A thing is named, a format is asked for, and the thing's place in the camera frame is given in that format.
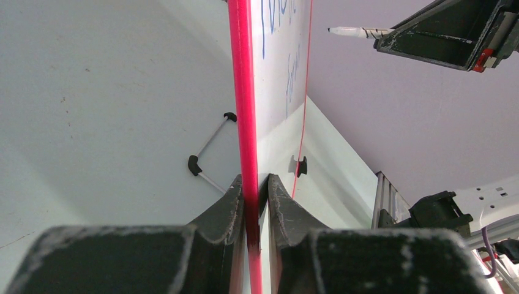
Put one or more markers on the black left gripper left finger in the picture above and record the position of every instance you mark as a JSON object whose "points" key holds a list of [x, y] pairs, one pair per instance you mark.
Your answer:
{"points": [[204, 256]]}

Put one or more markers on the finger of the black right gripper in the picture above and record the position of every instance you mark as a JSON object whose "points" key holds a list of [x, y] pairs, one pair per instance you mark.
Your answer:
{"points": [[463, 35]]}

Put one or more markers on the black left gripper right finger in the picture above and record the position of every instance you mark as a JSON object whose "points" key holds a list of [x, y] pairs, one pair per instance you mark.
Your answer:
{"points": [[306, 256]]}

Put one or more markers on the pink framed whiteboard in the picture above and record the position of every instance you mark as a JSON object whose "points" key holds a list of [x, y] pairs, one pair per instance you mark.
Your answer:
{"points": [[270, 44]]}

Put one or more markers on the black whiteboard right foot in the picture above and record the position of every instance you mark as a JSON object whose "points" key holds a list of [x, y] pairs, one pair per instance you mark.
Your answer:
{"points": [[301, 167]]}

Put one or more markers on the aluminium frame profile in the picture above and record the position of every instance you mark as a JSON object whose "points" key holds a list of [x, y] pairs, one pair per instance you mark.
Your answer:
{"points": [[390, 207]]}

